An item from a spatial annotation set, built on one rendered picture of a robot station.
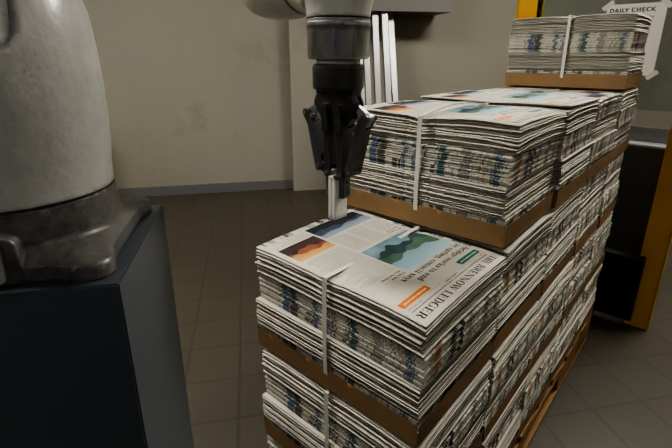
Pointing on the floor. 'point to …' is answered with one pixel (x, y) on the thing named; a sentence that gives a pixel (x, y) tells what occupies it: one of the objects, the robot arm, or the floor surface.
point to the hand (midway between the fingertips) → (337, 196)
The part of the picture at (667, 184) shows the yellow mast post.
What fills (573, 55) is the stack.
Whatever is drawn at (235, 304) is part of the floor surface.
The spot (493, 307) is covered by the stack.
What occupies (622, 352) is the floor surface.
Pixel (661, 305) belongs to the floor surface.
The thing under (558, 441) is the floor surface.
